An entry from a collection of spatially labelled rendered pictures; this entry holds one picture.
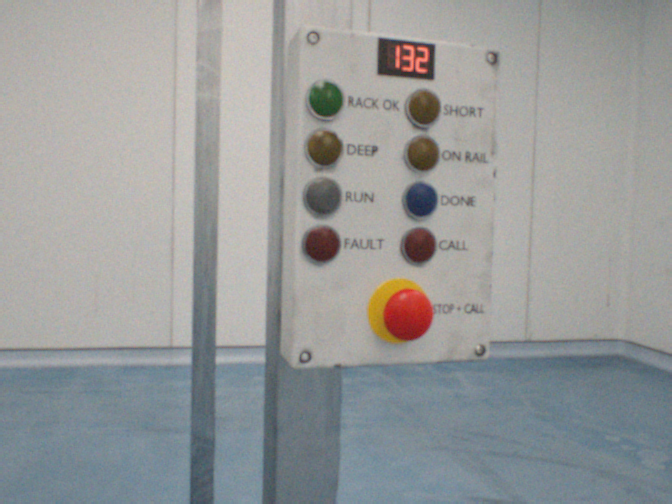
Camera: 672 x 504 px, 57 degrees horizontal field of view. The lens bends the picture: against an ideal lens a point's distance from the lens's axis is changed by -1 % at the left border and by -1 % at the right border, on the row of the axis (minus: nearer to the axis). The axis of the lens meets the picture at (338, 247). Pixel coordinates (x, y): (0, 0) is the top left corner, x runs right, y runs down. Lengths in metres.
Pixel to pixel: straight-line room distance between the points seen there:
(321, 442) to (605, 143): 4.28
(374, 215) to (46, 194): 3.53
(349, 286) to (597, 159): 4.25
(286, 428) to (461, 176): 0.26
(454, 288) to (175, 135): 3.43
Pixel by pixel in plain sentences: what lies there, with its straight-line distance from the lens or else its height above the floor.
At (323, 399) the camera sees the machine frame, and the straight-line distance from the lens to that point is 0.56.
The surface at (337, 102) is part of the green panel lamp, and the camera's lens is 0.47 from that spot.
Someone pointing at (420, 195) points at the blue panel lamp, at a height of 0.94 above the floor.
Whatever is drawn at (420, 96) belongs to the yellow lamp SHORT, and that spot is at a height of 1.02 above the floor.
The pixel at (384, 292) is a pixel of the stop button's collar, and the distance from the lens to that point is 0.49.
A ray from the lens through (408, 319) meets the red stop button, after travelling 0.47.
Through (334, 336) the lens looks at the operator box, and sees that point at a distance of 0.48.
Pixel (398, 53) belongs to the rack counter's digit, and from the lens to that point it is 0.50.
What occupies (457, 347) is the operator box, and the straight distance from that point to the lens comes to 0.52.
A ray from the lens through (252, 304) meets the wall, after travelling 3.89.
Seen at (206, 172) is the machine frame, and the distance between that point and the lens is 1.62.
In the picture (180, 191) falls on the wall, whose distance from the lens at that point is 3.84.
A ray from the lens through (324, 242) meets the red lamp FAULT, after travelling 0.46.
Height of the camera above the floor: 0.93
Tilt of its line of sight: 3 degrees down
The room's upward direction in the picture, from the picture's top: 2 degrees clockwise
